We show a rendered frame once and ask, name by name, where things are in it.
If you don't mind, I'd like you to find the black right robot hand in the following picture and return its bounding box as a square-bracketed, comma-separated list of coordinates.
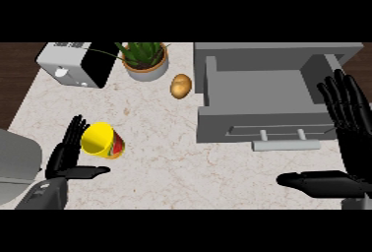
[276, 68, 372, 199]

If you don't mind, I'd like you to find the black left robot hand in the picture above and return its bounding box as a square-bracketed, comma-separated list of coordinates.
[44, 114, 112, 180]

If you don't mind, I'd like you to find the brown potato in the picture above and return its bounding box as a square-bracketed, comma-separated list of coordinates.
[168, 73, 193, 100]

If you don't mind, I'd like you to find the grey open drawer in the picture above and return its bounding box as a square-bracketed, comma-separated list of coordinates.
[194, 53, 345, 144]

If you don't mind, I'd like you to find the grey cabinet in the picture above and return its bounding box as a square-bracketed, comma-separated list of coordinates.
[193, 42, 364, 96]

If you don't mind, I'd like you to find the pale grey drawer handle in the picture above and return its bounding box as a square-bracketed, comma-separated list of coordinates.
[251, 128, 323, 153]

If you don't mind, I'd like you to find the pale grey rounded object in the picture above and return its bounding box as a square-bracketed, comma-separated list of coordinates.
[0, 128, 44, 207]

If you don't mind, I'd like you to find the yellow cup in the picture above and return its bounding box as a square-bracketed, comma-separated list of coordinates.
[79, 121, 127, 160]

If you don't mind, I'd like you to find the potted green plant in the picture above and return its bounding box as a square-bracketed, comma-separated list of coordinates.
[85, 42, 171, 83]

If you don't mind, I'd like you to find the white and black toaster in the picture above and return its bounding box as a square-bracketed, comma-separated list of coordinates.
[35, 42, 121, 90]

